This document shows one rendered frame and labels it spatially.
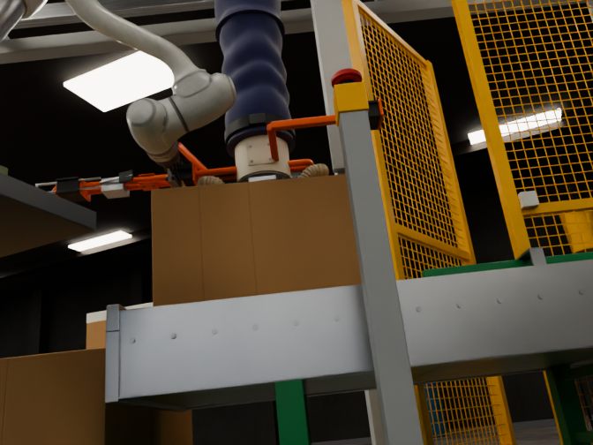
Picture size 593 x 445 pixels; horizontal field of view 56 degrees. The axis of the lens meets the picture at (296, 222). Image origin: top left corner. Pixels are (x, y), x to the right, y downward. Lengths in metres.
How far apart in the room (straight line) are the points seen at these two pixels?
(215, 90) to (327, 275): 0.55
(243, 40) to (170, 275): 0.83
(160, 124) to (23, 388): 0.72
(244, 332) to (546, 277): 0.68
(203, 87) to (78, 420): 0.86
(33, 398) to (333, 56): 2.28
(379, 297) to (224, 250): 0.53
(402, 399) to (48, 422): 0.85
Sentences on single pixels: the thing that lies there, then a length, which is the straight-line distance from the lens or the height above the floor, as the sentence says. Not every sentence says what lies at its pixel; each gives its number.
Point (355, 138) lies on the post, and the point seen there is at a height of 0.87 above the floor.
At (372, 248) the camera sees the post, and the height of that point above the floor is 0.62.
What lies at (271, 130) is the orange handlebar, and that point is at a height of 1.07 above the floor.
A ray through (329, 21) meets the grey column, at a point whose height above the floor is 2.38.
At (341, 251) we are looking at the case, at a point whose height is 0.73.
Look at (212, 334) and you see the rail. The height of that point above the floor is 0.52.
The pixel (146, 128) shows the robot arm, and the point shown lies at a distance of 1.44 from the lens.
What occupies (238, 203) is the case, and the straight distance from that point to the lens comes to 1.51.
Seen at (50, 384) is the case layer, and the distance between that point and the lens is 1.52.
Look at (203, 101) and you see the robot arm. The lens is 1.47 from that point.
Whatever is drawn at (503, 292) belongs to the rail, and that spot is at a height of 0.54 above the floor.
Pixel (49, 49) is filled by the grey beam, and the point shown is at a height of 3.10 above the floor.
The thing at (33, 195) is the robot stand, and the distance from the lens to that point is 1.07.
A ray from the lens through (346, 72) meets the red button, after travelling 1.28.
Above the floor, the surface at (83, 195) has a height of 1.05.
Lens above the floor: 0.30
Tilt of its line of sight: 20 degrees up
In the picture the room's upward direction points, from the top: 6 degrees counter-clockwise
